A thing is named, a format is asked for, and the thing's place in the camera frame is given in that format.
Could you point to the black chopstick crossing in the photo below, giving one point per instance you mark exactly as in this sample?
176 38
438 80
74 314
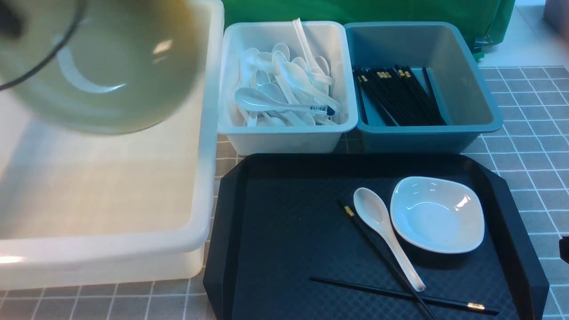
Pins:
382 253

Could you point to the white soup spoon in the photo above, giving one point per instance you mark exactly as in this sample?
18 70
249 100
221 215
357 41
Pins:
373 211

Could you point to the small white square dish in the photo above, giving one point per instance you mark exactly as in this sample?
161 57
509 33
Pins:
439 216

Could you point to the yellow noodle bowl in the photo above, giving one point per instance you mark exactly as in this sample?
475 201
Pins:
101 66

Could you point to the black chopstick gold band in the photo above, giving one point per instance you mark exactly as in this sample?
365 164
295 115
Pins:
445 303

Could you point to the black serving tray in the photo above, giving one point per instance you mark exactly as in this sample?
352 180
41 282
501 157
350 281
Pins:
280 220

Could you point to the white spoon with blue print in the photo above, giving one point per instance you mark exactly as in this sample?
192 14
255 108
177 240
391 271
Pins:
255 101

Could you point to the white spoon in bin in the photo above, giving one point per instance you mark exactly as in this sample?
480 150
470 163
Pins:
299 80

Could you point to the upright white spoon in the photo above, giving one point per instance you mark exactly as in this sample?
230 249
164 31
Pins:
317 67

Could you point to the small white plastic bin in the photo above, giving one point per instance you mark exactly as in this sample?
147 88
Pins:
251 57

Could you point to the teal plastic bin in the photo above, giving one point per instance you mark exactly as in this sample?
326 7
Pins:
394 106

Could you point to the black chopstick in bin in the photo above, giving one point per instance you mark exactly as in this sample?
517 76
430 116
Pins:
432 94

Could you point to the large white plastic tub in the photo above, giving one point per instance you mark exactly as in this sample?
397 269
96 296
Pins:
80 208

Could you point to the green cloth backdrop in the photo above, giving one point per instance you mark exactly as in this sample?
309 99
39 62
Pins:
482 23

